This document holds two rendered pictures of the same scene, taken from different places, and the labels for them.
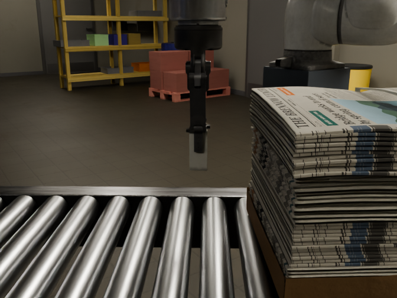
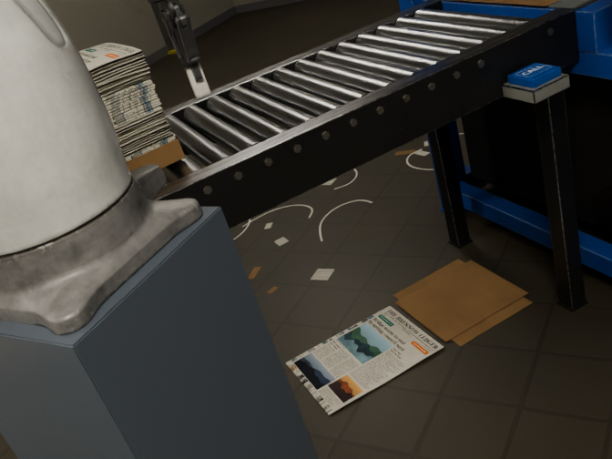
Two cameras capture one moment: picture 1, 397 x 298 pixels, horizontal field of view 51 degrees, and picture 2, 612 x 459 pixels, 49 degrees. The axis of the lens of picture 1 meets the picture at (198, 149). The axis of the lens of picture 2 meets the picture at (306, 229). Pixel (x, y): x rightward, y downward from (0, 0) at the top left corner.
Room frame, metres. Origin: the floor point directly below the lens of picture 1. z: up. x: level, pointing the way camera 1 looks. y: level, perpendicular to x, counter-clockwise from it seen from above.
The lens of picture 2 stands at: (2.01, -0.35, 1.26)
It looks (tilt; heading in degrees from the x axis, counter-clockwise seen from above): 28 degrees down; 161
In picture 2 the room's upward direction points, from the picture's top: 18 degrees counter-clockwise
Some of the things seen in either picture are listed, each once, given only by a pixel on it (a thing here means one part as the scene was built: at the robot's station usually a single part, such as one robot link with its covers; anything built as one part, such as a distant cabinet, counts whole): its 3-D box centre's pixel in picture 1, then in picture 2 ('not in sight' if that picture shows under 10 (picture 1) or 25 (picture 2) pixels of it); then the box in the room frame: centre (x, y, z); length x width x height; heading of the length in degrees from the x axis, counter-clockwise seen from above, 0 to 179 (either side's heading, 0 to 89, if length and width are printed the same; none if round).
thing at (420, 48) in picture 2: not in sight; (408, 50); (0.58, 0.56, 0.77); 0.47 x 0.05 x 0.05; 179
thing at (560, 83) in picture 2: not in sight; (535, 86); (0.91, 0.65, 0.70); 0.10 x 0.10 x 0.03; 89
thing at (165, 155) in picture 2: (312, 234); (127, 149); (0.58, -0.17, 0.83); 0.29 x 0.16 x 0.04; 3
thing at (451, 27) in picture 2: not in sight; (450, 32); (0.58, 0.69, 0.77); 0.47 x 0.05 x 0.05; 179
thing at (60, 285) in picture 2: (302, 58); (77, 224); (1.40, -0.34, 1.03); 0.22 x 0.18 x 0.06; 124
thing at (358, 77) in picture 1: (348, 95); not in sight; (4.82, -1.73, 0.35); 0.45 x 0.44 x 0.70; 124
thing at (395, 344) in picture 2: not in sight; (362, 355); (0.58, 0.20, 0.00); 0.37 x 0.28 x 0.01; 89
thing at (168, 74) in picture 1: (189, 73); not in sight; (6.96, 0.14, 0.36); 1.19 x 0.85 x 0.72; 124
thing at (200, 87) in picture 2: not in sight; (198, 79); (0.68, 0.00, 0.93); 0.03 x 0.01 x 0.07; 89
